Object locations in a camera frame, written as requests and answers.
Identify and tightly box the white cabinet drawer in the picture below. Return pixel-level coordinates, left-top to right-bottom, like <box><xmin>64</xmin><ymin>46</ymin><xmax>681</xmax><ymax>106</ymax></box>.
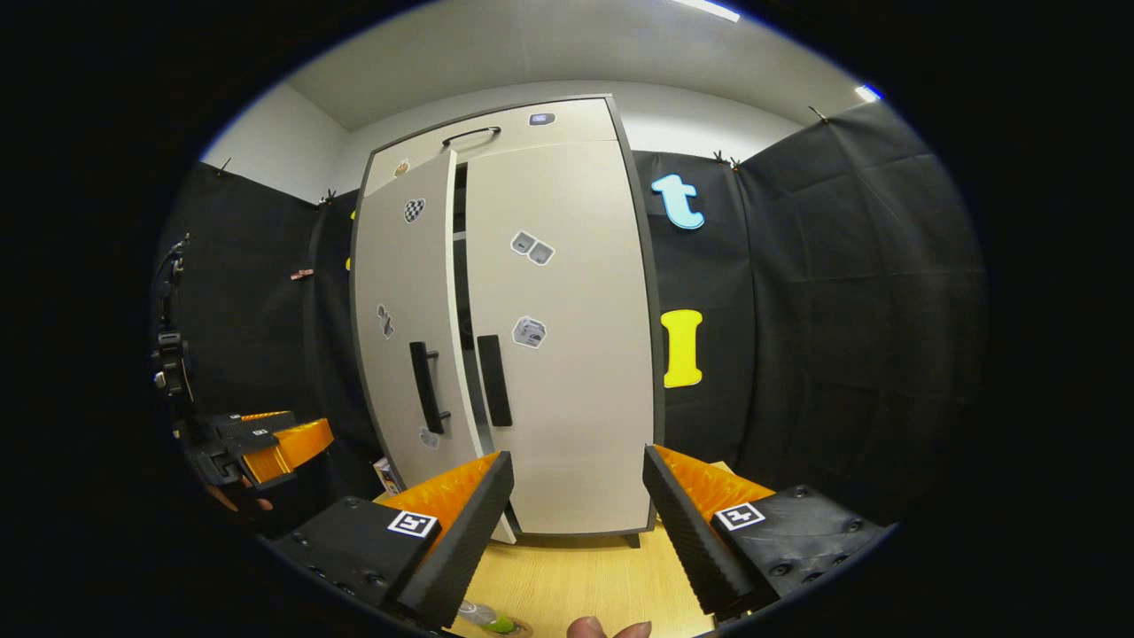
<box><xmin>363</xmin><ymin>96</ymin><xmax>621</xmax><ymax>198</ymax></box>

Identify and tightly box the black backdrop cloth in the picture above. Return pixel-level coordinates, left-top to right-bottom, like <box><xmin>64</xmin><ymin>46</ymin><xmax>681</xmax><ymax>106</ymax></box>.
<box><xmin>159</xmin><ymin>102</ymin><xmax>989</xmax><ymax>533</ymax></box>

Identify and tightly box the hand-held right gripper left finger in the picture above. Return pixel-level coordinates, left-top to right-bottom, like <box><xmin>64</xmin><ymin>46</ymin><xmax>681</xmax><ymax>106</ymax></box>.
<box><xmin>266</xmin><ymin>450</ymin><xmax>517</xmax><ymax>630</ymax></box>

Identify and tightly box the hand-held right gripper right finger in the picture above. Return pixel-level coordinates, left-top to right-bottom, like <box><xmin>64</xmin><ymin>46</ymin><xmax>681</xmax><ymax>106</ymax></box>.
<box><xmin>641</xmin><ymin>445</ymin><xmax>894</xmax><ymax>626</ymax></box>

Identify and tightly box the clear bottle with green label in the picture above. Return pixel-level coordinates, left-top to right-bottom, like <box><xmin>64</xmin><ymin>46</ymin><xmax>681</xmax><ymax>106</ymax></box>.
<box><xmin>459</xmin><ymin>600</ymin><xmax>520</xmax><ymax>634</ymax></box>

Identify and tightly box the white and grey cabinet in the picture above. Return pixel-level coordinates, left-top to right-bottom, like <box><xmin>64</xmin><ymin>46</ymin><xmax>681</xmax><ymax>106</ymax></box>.
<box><xmin>350</xmin><ymin>93</ymin><xmax>667</xmax><ymax>549</ymax></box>

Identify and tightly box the white cabinet door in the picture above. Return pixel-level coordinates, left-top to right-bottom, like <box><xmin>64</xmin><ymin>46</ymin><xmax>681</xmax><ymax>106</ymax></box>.
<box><xmin>352</xmin><ymin>149</ymin><xmax>520</xmax><ymax>544</ymax></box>
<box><xmin>462</xmin><ymin>140</ymin><xmax>657</xmax><ymax>538</ymax></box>

